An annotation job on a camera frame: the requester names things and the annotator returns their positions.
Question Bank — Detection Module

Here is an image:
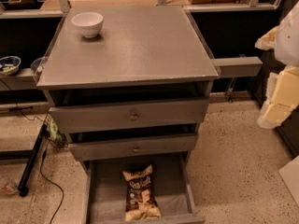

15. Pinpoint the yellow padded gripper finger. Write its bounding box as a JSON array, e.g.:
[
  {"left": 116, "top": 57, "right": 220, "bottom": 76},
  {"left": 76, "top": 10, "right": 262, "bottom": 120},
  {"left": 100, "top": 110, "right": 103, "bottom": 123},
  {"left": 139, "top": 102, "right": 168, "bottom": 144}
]
[
  {"left": 257, "top": 66, "right": 299, "bottom": 129},
  {"left": 255, "top": 26, "right": 278, "bottom": 50}
]

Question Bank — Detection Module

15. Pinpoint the grey drawer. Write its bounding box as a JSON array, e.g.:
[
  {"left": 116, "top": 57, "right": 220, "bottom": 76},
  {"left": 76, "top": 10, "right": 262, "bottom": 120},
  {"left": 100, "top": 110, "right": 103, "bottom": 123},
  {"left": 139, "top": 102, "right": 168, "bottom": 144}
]
[
  {"left": 50, "top": 98, "right": 208, "bottom": 133},
  {"left": 69, "top": 134, "right": 198, "bottom": 161},
  {"left": 82, "top": 154, "right": 205, "bottom": 224}
]

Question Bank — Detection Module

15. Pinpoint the blue patterned bowl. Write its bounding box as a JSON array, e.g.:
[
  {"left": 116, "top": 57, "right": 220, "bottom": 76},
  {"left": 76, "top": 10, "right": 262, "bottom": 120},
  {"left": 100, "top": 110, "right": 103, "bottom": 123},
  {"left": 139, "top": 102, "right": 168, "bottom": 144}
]
[{"left": 0, "top": 56, "right": 21, "bottom": 76}]

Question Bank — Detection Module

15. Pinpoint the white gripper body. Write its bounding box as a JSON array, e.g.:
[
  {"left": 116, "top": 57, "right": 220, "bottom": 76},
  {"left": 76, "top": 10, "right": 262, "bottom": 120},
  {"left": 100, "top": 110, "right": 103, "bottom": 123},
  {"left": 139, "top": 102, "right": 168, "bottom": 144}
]
[{"left": 274, "top": 2, "right": 299, "bottom": 66}]

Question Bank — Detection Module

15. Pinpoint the grey drawer cabinet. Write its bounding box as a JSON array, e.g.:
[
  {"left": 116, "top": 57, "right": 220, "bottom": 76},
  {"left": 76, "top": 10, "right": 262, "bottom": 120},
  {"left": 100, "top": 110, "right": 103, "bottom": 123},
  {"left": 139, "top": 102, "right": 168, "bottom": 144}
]
[{"left": 36, "top": 5, "right": 220, "bottom": 173}]

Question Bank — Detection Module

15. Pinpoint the black floor cable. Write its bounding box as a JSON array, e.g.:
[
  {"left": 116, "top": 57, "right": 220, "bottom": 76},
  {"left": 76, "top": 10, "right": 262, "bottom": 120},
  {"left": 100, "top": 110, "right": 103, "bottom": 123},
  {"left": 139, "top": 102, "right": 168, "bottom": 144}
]
[{"left": 0, "top": 77, "right": 65, "bottom": 224}]

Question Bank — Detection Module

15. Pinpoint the grey top drawer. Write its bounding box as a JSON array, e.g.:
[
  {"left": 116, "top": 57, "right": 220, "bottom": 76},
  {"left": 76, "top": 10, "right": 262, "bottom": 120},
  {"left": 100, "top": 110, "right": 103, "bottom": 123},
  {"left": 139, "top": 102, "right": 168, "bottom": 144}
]
[{"left": 50, "top": 98, "right": 208, "bottom": 133}]

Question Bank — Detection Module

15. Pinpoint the grey middle drawer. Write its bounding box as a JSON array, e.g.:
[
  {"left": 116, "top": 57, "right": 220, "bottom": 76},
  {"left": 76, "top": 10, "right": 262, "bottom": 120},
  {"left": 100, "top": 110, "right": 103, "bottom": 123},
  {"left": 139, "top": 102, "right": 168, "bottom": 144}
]
[{"left": 69, "top": 134, "right": 198, "bottom": 161}]

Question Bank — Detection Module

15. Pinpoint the grey side beam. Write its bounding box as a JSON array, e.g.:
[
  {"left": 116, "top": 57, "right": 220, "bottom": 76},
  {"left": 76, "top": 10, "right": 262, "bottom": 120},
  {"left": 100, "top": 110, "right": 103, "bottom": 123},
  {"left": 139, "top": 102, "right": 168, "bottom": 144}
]
[{"left": 212, "top": 57, "right": 263, "bottom": 78}]

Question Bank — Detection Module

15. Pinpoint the grey bottom drawer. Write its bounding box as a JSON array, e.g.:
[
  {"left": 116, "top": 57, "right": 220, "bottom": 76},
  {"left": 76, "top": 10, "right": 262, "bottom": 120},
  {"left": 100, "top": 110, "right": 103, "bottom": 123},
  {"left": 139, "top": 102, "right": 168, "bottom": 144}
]
[{"left": 82, "top": 154, "right": 205, "bottom": 224}]

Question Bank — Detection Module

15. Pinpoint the grey left shelf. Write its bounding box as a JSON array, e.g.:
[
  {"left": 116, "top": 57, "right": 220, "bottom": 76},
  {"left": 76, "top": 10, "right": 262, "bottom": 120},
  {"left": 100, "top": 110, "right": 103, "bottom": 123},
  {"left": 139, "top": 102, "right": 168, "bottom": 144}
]
[{"left": 0, "top": 68, "right": 36, "bottom": 91}]

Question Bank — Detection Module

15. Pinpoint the white ceramic bowl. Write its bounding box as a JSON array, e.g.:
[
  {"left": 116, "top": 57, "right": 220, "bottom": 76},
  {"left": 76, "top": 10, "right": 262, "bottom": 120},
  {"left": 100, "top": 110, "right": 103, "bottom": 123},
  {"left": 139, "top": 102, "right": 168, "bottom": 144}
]
[{"left": 71, "top": 12, "right": 104, "bottom": 38}]

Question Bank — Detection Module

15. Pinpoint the green wire basket item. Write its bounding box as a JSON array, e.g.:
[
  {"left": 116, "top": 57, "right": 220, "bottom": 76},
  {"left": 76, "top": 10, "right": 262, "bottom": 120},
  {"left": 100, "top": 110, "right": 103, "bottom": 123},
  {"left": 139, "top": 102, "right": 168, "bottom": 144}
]
[{"left": 44, "top": 114, "right": 67, "bottom": 148}]

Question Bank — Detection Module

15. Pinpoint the black tripod leg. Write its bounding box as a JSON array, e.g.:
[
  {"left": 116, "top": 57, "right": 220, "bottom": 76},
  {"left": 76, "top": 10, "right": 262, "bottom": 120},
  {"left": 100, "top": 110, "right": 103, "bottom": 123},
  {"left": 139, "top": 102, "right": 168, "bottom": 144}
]
[{"left": 18, "top": 124, "right": 47, "bottom": 197}]

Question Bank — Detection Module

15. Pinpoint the brown sea salt chip bag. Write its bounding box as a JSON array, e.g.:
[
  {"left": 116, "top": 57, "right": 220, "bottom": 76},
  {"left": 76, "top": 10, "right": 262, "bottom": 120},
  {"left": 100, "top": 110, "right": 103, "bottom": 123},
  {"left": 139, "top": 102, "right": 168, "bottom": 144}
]
[{"left": 122, "top": 165, "right": 162, "bottom": 222}]

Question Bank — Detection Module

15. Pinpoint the crumpled plastic wrapper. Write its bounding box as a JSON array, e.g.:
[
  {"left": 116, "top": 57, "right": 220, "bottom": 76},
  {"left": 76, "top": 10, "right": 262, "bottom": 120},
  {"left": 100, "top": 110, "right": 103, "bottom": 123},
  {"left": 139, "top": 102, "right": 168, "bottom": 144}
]
[{"left": 0, "top": 176, "right": 18, "bottom": 195}]

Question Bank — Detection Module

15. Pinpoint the white floor board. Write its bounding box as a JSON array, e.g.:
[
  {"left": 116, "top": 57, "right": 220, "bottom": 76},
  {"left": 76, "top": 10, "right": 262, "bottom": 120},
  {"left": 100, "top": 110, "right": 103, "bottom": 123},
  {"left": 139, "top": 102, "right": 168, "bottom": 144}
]
[{"left": 278, "top": 156, "right": 299, "bottom": 206}]

